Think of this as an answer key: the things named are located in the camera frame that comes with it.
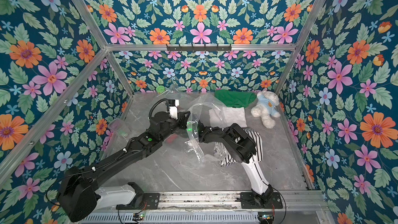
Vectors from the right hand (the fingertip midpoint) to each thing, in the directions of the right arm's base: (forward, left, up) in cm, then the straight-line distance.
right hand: (177, 127), depth 93 cm
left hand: (-3, -12, +19) cm, 23 cm away
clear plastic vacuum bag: (+1, -15, +17) cm, 23 cm away
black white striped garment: (-16, -29, -4) cm, 33 cm away
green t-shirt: (+29, -38, -5) cm, 48 cm away
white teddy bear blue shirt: (+17, -57, -1) cm, 60 cm away
